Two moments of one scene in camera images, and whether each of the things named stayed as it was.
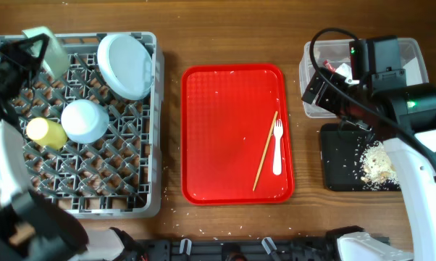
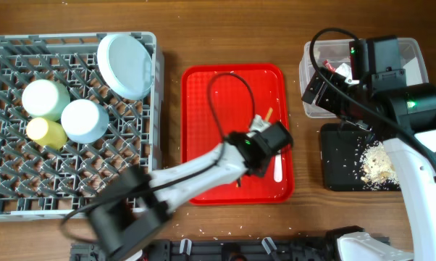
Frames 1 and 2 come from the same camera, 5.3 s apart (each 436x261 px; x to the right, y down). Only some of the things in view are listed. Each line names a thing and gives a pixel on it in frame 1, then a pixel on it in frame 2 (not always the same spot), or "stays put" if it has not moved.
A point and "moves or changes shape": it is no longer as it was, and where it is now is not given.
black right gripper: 326,99 stays put
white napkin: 345,71 stays put
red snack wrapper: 329,67 stays put
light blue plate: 126,65 stays put
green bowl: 54,59 -> 45,98
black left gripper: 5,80 -> 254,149
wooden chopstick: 265,151 moves or changes shape
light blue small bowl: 84,121 stays put
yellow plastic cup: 46,133 stays put
